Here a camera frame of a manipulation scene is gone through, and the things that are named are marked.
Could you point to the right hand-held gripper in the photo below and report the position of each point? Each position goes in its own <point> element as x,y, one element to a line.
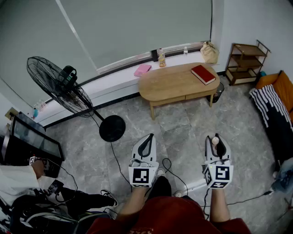
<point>220,173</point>

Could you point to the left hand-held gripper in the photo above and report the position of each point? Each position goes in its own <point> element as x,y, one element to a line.
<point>142,174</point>

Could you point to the small round beige object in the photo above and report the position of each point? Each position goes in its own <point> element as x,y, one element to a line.
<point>215,140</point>

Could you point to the person's right forearm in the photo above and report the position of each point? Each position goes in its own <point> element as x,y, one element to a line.
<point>218,205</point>

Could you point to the person's left forearm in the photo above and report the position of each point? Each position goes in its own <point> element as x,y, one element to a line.
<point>131,203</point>

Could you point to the wooden coffee table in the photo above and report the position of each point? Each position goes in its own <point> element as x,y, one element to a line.
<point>169,82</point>

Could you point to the person's white left shoe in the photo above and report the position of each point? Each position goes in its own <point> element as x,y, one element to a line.
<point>161,172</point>

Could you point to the person's white shoe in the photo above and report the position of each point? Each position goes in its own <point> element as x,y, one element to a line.
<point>178,193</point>
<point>161,172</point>

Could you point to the black standing fan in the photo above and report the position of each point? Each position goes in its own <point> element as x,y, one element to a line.
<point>112,129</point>

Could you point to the person's black trousers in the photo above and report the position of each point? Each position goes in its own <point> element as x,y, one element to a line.
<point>160,187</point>

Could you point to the person's white right shoe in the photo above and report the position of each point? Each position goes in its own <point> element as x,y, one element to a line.
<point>178,193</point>

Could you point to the black white striped blanket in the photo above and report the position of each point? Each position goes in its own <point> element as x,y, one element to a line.
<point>274,114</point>

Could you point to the person's red shirt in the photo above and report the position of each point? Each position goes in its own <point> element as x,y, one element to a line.
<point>169,217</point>

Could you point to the blue denim garment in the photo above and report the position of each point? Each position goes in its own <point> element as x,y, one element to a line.
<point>283,176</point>

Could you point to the red book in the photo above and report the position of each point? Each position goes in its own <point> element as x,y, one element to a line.
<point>203,74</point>

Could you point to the pink book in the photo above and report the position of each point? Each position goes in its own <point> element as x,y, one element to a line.
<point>142,70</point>

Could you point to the teal box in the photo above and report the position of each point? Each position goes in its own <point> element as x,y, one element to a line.
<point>262,73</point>

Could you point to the yellow label drink bottle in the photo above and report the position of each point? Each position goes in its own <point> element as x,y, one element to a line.
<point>162,60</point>

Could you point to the wooden shelf rack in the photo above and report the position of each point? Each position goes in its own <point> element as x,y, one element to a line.
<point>246,64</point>

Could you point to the orange sofa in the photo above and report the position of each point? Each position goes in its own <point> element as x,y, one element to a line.
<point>283,85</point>

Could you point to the beige bag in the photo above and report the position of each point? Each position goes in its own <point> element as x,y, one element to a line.
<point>210,54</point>

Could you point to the small clear bottle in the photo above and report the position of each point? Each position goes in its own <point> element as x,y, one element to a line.
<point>185,51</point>

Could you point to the small blue bottle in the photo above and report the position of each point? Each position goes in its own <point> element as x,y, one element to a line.
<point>35,113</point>

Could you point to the black glass cabinet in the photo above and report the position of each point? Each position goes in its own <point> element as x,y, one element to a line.
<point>27,146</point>

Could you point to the black backpack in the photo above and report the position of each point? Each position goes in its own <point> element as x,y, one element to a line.
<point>45,219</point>

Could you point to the black window frame bracket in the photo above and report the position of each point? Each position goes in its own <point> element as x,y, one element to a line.
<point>154,54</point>

